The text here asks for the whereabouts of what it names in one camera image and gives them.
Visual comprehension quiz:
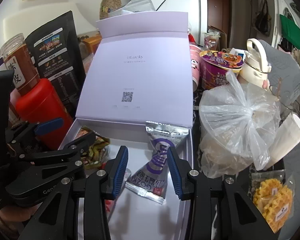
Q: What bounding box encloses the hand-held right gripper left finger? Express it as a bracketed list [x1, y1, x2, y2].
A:
[21, 146, 129, 240]

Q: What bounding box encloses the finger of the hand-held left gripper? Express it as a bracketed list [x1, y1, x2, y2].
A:
[5, 119, 64, 153]
[7, 132, 97, 186]

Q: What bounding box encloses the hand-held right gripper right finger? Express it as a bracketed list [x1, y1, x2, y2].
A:
[166, 146, 278, 240]

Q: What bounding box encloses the silver purple snack packet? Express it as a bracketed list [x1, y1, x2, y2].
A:
[125, 121, 190, 206]

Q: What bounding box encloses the green brown snack packet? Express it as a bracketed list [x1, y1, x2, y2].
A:
[74, 127, 111, 171]

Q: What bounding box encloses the white gift box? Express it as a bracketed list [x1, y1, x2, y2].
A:
[57, 12, 195, 240]

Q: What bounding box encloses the red canister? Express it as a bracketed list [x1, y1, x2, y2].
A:
[15, 78, 73, 151]

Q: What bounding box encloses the white label orange jar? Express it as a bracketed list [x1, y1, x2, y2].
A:
[1, 33, 41, 97]

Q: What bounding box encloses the black printed pouch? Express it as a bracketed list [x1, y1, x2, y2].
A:
[25, 10, 87, 121]

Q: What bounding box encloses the clear plastic bag with bowl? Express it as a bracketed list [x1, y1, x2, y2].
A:
[198, 71, 282, 178]

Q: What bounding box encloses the brown wooden box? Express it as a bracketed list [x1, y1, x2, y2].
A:
[80, 33, 102, 56]

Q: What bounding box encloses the waffle cookie packet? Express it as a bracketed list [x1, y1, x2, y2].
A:
[248, 169, 295, 233]

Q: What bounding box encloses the pink paper cup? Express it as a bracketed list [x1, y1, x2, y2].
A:
[188, 43, 203, 91]

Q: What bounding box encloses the purple instant noodle cup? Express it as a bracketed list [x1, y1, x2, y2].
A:
[199, 50, 243, 91]

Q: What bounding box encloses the white paper roll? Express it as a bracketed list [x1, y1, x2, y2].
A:
[267, 112, 300, 166]

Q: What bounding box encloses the white kettle bottle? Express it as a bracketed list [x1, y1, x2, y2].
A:
[238, 38, 272, 91]

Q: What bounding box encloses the woven straw mat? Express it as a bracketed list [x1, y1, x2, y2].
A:
[99, 0, 122, 21]

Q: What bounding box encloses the clear snack bag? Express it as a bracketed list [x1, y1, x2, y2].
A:
[202, 28, 221, 53]

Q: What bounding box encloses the white plastic mailer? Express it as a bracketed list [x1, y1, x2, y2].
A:
[107, 0, 157, 20]

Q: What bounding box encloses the grey leaf-pattern chair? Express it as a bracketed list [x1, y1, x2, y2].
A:
[261, 39, 300, 111]

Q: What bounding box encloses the white fridge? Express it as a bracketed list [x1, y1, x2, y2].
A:
[129, 0, 208, 46]

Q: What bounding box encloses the brown door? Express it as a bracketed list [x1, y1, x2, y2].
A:
[207, 0, 232, 31]

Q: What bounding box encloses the black hanging bag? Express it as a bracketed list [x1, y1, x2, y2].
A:
[254, 0, 272, 37]

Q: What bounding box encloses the green tote bag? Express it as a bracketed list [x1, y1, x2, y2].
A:
[279, 14, 300, 51]

